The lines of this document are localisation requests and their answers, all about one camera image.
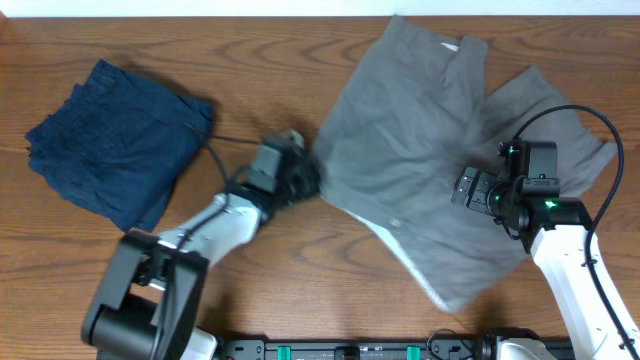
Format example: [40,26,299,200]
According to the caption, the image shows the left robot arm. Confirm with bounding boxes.
[81,153,320,359]

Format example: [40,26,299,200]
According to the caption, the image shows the grey shorts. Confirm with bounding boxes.
[313,17,617,313]

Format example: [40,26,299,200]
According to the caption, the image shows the folded navy blue shorts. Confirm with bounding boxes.
[25,60,215,232]

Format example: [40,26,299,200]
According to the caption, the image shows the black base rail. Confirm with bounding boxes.
[213,328,575,360]

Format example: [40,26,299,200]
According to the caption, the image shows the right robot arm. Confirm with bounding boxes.
[452,139,639,359]

